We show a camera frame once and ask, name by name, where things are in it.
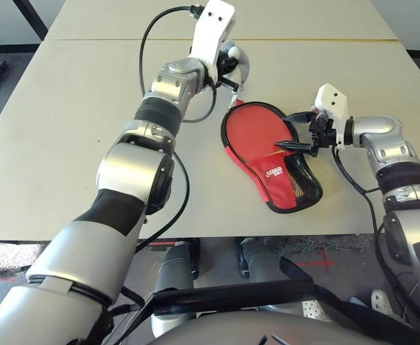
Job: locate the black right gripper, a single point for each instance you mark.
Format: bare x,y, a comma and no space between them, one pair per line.
322,136

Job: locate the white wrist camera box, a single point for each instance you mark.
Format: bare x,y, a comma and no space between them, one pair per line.
332,100
213,25

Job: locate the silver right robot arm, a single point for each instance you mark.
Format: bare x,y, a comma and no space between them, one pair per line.
393,154

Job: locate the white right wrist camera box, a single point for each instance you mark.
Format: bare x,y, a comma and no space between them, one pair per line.
332,100

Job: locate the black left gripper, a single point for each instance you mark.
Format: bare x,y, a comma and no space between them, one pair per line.
227,64

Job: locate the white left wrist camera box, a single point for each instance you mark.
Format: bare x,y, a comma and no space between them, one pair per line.
213,25

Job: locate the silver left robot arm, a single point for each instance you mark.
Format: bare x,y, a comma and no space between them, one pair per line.
131,172

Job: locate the black metal frame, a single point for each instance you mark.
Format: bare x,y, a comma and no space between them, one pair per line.
34,19

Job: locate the grey right robot leg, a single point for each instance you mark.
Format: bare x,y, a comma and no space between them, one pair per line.
262,262

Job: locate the grey speckled foam mat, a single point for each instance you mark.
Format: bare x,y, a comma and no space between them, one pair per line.
1,258

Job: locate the red black paddle case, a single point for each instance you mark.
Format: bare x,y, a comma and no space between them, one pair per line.
274,187

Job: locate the black torso harness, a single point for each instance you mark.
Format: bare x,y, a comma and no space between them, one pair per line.
231,294

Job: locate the grey robot leg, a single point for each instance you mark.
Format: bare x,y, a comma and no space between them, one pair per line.
177,266
262,262

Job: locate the white perforated shoe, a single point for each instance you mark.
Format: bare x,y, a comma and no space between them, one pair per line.
312,309
382,302

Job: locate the dark speckled foam mat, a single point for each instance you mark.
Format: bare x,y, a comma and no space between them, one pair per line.
303,245

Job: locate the grey left robot leg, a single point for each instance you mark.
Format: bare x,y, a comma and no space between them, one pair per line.
177,266

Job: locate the grey robot torso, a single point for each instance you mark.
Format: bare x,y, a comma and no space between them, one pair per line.
249,332

